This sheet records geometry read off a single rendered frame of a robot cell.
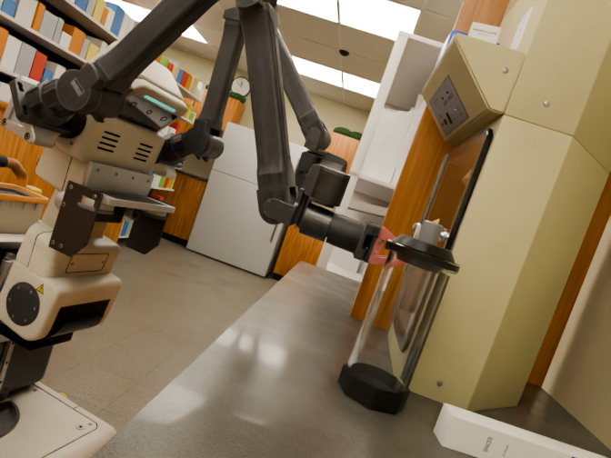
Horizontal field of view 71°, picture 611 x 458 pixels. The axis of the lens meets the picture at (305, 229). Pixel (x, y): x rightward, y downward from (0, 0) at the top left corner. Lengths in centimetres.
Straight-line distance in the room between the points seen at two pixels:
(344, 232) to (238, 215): 507
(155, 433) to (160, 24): 69
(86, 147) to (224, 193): 479
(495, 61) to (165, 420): 68
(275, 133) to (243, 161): 505
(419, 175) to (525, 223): 40
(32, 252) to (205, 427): 83
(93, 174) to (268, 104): 50
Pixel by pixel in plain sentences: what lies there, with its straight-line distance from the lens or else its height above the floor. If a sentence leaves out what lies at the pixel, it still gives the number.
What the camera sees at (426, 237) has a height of 119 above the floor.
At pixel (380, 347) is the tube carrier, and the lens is 62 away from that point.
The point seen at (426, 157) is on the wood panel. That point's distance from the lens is 111.
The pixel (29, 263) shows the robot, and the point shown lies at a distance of 122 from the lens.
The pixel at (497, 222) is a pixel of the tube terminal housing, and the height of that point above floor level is 125.
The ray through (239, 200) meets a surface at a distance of 578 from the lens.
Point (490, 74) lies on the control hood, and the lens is 78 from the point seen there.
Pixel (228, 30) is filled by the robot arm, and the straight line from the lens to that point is 135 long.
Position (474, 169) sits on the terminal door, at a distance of 75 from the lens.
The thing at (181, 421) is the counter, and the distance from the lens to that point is 47.
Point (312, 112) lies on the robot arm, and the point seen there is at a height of 140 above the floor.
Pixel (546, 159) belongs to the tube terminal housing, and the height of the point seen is 136.
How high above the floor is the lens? 118
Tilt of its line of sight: 4 degrees down
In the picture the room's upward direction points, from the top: 19 degrees clockwise
